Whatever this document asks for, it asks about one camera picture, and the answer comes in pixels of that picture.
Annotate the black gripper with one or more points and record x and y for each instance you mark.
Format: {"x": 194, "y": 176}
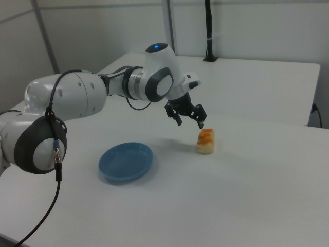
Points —
{"x": 181, "y": 105}

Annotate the blue round plate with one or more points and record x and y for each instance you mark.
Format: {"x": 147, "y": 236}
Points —
{"x": 123, "y": 164}

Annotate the orange glazed bread loaf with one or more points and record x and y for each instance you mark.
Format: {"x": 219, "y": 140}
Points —
{"x": 205, "y": 144}

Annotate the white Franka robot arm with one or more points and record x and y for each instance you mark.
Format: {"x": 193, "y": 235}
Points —
{"x": 77, "y": 95}

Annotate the black pole with clamp base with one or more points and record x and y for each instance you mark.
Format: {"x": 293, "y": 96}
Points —
{"x": 209, "y": 25}

